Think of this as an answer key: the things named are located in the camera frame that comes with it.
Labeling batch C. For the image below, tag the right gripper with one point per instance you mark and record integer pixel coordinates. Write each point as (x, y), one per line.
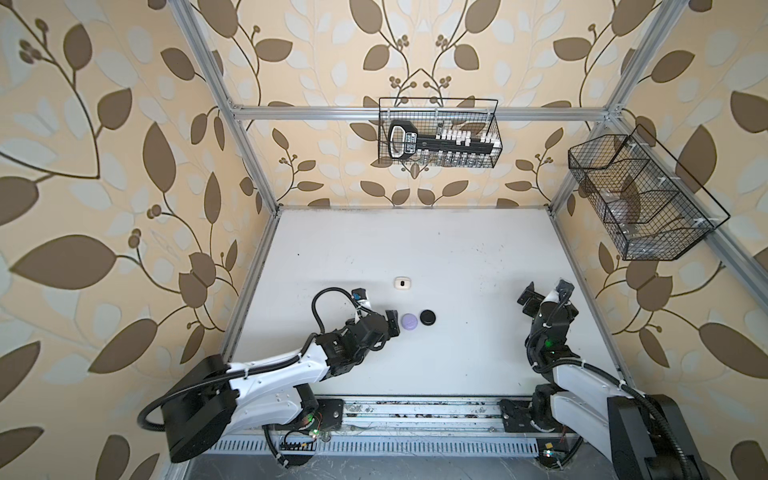
(535, 300)

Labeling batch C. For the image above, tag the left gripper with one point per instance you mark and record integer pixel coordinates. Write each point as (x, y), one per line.
(395, 325)

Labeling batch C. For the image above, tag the purple round charging case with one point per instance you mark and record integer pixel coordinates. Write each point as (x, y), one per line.
(409, 321)

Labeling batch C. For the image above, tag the black round charging case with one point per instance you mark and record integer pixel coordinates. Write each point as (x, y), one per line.
(427, 317)

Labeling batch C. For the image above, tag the cream earbud charging case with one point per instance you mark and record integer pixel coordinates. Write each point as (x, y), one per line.
(402, 283)

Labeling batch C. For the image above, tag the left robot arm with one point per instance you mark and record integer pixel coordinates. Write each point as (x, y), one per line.
(274, 395)

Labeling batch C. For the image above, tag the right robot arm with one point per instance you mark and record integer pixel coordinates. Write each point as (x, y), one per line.
(643, 436)

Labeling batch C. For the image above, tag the black tool with white parts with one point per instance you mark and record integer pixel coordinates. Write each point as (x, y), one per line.
(403, 141)

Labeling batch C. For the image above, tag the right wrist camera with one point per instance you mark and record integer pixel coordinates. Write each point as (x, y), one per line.
(561, 294)

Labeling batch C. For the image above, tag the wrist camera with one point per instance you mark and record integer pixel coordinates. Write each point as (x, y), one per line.
(361, 299)
(561, 294)

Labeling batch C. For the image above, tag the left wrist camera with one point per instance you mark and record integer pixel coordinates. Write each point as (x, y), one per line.
(361, 299)

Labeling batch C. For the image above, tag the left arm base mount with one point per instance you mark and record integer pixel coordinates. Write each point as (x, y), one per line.
(294, 444)

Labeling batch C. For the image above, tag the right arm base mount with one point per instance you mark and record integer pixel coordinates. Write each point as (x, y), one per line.
(556, 444)

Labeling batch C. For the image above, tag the black wire basket right wall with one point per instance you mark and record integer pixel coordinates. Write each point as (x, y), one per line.
(652, 206)

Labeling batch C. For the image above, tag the black wire basket wall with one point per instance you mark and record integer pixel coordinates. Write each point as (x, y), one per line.
(471, 113)
(652, 206)

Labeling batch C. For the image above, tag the black wire basket back wall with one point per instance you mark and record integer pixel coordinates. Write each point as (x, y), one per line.
(471, 113)

